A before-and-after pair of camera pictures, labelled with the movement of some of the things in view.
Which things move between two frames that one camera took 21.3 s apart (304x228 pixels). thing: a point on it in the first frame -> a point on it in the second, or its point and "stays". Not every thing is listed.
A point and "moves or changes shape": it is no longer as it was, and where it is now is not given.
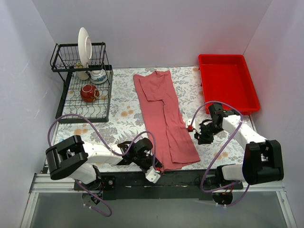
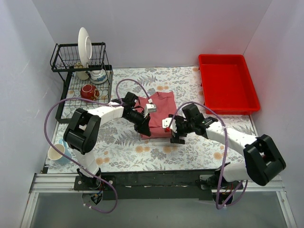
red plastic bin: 226,78 stays
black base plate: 173,185 stays
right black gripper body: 203,130 -> 178,130
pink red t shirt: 174,144 moves or changes shape
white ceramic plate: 85,46 stays
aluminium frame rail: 42,184 stays
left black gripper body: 149,165 -> 142,122
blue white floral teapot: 97,77 stays
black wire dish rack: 85,97 stays
